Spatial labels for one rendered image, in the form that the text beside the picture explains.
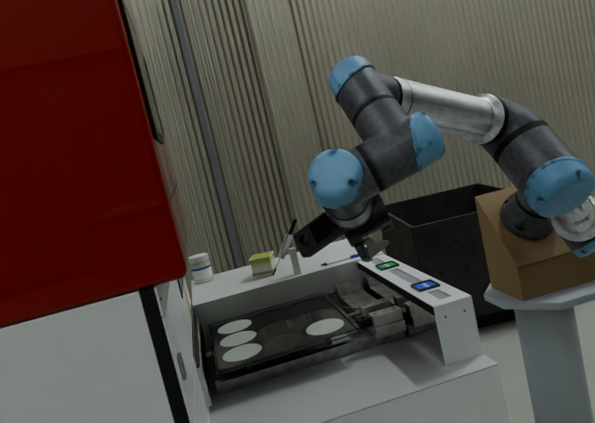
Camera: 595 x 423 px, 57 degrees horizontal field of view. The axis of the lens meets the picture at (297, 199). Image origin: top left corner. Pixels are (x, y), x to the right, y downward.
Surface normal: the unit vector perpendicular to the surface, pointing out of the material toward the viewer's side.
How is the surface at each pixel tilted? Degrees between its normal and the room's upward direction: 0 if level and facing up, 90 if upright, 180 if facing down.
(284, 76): 90
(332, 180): 63
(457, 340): 90
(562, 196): 133
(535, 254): 49
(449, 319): 90
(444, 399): 90
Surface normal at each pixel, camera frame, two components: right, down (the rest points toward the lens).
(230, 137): 0.19, 0.07
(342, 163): -0.24, -0.31
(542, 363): -0.69, 0.24
